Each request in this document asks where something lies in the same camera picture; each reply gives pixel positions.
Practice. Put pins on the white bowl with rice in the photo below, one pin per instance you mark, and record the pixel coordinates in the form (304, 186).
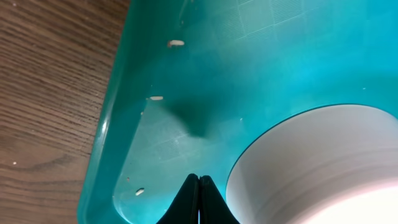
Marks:
(335, 164)

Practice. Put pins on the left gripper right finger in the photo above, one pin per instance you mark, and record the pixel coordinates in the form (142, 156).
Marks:
(213, 209)

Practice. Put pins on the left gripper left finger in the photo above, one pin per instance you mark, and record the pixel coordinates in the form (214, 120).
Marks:
(185, 206)

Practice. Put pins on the teal plastic serving tray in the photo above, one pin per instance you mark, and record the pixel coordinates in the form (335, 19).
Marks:
(195, 82)

